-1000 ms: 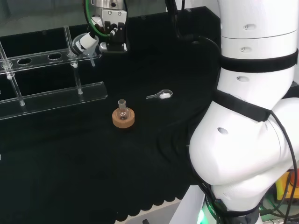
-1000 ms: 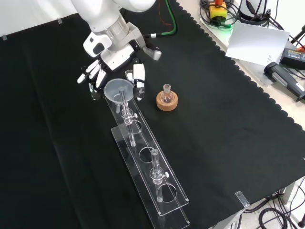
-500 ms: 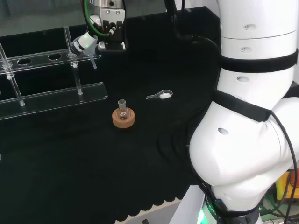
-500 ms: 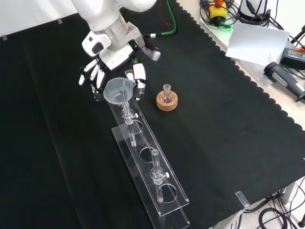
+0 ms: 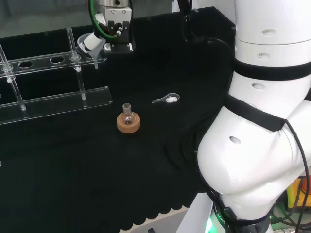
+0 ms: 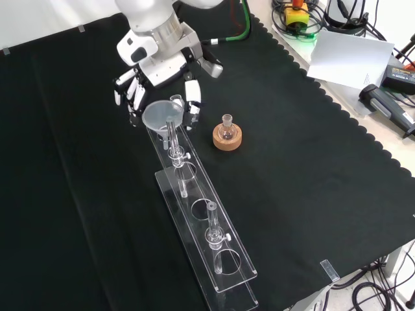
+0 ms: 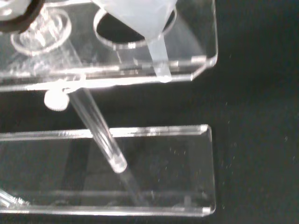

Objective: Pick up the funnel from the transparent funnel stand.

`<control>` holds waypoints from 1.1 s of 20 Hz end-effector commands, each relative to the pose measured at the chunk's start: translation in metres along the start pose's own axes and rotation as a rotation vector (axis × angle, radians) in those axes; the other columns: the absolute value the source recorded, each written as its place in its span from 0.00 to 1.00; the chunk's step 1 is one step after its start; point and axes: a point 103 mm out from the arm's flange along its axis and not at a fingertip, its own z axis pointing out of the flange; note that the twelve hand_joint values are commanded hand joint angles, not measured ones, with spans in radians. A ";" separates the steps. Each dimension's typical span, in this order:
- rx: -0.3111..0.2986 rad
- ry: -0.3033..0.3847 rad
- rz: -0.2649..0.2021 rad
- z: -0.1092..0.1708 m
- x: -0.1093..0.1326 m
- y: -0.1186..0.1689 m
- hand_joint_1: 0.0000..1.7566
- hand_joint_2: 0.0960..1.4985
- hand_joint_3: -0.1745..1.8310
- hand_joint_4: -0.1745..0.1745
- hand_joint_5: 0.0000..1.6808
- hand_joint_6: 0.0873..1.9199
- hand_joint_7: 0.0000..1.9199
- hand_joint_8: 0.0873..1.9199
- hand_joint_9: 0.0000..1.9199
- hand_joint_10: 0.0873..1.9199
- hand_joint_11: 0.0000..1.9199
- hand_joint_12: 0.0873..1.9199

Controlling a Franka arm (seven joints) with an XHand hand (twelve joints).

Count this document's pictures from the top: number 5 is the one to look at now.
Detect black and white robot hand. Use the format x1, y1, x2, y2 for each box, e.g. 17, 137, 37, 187
76, 13, 107, 59

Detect clear plastic funnel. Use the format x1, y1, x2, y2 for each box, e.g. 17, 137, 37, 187
77, 33, 100, 70

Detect clear acrylic funnel stand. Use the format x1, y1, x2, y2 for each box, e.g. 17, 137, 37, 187
0, 27, 113, 126

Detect glass weighing funnel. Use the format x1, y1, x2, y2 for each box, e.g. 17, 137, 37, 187
152, 92, 181, 105

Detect small round-bottom glass flask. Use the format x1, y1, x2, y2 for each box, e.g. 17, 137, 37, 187
121, 103, 136, 126

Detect yellow stop button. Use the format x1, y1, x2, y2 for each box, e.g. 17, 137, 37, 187
286, 176, 311, 210

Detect green cable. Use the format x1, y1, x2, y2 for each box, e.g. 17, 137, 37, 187
88, 0, 118, 40

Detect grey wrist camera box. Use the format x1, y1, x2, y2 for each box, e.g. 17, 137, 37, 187
104, 42, 135, 53

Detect cork ring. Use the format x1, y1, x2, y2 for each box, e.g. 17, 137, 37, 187
116, 112, 141, 133

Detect black cable with ferrite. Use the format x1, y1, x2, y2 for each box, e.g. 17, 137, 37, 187
178, 0, 238, 64

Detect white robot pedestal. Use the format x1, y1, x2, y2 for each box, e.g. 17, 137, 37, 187
179, 192, 216, 233

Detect tangled black cables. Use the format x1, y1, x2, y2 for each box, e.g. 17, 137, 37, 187
269, 191, 311, 233

